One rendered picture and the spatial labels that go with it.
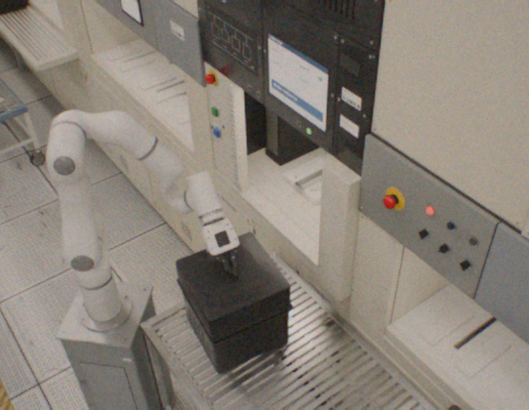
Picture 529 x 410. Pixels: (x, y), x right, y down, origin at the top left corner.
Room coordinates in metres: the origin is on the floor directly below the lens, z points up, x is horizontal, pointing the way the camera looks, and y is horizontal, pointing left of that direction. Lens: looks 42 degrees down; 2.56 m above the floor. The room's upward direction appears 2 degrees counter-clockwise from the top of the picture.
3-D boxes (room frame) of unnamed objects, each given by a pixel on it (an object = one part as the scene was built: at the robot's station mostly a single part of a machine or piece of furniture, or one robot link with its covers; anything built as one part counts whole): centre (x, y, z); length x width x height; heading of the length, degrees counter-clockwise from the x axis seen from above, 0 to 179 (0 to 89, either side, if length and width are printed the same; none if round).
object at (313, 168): (2.00, -0.22, 0.89); 0.22 x 0.21 x 0.04; 125
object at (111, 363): (1.44, 0.60, 0.38); 0.28 x 0.28 x 0.76; 80
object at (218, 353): (1.34, 0.12, 0.85); 0.28 x 0.28 x 0.17; 27
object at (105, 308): (1.44, 0.60, 0.85); 0.19 x 0.19 x 0.18
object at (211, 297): (1.34, 0.12, 1.02); 0.29 x 0.29 x 0.13; 27
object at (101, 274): (1.47, 0.60, 1.07); 0.19 x 0.12 x 0.24; 9
